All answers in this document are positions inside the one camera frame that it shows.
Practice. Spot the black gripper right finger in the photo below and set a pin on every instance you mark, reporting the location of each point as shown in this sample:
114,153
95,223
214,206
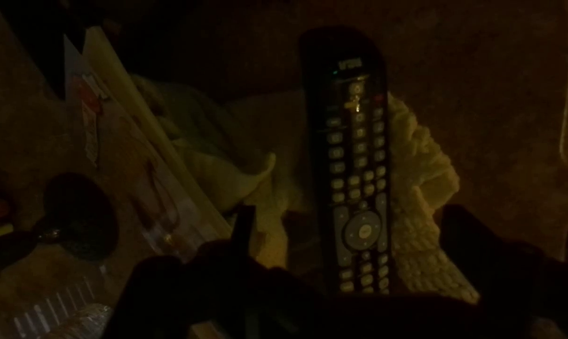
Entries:
485,257

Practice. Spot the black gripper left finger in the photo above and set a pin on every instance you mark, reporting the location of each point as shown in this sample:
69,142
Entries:
244,232

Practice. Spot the black remote control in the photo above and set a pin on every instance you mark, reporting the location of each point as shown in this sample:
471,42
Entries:
353,163

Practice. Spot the cream knit cloth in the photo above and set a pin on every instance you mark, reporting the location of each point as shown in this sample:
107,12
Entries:
423,208

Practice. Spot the clear plastic printed package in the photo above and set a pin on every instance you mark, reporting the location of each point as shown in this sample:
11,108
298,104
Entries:
140,157

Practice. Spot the black round object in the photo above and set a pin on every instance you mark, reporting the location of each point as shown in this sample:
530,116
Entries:
80,217

